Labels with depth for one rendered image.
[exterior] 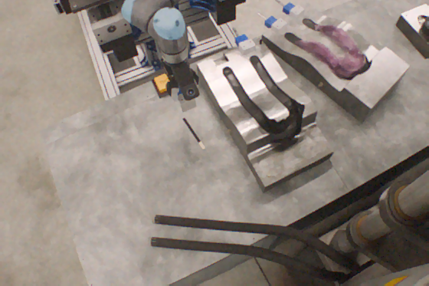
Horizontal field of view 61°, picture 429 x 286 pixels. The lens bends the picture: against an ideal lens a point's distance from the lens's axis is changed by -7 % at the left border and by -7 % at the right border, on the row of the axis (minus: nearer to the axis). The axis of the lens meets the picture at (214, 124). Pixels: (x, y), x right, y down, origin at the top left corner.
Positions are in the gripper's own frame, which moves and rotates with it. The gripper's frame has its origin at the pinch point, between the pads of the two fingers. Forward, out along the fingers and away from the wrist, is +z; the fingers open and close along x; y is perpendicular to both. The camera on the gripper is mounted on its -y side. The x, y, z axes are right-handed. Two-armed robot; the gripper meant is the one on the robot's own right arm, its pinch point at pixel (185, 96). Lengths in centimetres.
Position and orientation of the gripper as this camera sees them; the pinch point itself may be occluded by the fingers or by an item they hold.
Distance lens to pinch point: 124.9
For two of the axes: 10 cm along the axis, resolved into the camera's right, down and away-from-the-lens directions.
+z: 0.3, 4.5, 8.9
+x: -9.0, 4.0, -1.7
